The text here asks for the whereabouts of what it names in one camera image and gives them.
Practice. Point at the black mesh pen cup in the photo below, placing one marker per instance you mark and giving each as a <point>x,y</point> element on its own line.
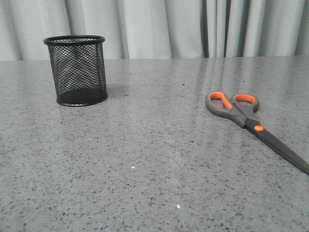
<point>77,64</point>

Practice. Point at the grey orange handled scissors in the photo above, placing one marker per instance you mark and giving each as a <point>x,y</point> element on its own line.
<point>240,109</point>

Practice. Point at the grey pleated curtain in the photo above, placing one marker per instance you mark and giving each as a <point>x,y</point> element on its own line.
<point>159,28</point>

